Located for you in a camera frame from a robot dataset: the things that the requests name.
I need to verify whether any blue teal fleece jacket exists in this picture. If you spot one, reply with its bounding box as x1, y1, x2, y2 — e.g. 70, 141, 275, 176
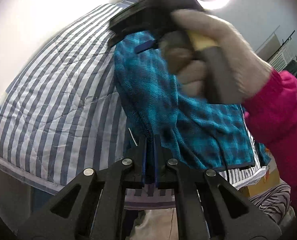
114, 31, 270, 171

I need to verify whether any cardboard box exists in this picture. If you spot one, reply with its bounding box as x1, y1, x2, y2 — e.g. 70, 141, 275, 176
239, 149, 280, 197

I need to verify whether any right hand beige glove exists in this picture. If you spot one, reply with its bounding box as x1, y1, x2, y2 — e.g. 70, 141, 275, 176
159, 10, 273, 104

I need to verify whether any zebra striped cloth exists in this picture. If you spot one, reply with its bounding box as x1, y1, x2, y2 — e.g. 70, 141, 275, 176
249, 183, 295, 224

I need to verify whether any black metal rack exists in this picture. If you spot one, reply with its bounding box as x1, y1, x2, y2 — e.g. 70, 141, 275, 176
267, 30, 297, 78

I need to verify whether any blue white striped quilt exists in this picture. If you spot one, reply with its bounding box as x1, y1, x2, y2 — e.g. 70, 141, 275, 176
0, 0, 272, 205

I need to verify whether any pink right sleeve forearm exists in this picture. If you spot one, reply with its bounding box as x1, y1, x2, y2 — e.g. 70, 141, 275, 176
243, 71, 297, 213

